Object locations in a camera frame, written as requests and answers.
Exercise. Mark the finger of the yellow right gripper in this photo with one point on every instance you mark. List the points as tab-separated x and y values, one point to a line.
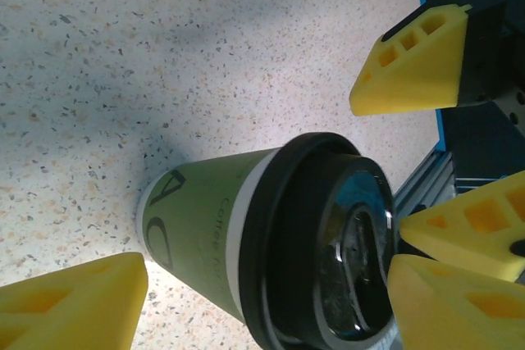
422	79
459	239

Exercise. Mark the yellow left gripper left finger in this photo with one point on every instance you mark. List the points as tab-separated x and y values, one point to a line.
69	309

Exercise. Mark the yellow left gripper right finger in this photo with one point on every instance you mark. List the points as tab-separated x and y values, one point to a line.
451	317

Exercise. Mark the black plastic cup lid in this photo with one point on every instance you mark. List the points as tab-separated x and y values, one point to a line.
311	251

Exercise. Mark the green paper coffee cup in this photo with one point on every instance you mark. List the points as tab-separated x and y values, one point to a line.
197	223

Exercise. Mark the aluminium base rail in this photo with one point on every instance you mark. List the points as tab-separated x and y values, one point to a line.
426	186

